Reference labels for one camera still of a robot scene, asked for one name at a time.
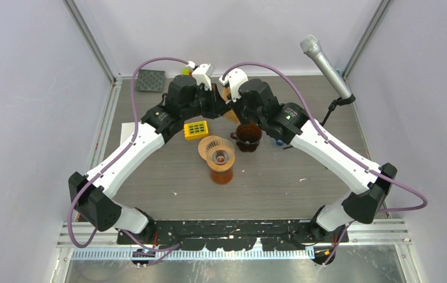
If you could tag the blue dripper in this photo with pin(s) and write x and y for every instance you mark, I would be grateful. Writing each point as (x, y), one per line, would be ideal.
(279, 142)

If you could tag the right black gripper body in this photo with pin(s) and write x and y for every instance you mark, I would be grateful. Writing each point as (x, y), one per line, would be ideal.
(244, 115)

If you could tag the silver microphone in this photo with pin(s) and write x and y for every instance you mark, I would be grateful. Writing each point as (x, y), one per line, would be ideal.
(311, 47)

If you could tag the brown glass dripper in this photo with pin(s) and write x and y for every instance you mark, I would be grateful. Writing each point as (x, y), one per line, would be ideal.
(247, 137)

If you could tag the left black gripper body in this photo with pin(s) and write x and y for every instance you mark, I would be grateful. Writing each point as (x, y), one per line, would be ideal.
(206, 103)

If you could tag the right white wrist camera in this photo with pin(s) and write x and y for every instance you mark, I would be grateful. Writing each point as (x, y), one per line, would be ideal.
(233, 80)

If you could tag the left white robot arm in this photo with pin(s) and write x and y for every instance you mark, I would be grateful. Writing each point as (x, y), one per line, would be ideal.
(94, 191)

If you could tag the coffee filter box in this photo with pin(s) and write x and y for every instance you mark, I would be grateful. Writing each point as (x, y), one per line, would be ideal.
(127, 129)

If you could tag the dark grey baseplate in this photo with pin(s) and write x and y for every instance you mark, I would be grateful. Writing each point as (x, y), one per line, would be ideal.
(150, 81)

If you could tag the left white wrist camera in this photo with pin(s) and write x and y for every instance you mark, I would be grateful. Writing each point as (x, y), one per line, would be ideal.
(202, 74)

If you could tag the amber glass carafe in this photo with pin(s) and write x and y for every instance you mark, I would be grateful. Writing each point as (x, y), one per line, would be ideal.
(221, 178)

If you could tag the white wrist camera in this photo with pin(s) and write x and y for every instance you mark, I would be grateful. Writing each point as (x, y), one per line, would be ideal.
(233, 80)
(202, 74)

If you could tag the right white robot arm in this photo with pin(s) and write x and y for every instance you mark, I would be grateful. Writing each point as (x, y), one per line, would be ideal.
(369, 183)

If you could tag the yellow green window block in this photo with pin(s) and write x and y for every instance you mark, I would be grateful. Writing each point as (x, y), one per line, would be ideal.
(196, 130)

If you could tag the clear glass dripper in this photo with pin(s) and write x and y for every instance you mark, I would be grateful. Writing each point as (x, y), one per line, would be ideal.
(219, 151)

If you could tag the wooden ring holder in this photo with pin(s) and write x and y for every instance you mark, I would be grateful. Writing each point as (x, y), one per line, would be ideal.
(221, 166)

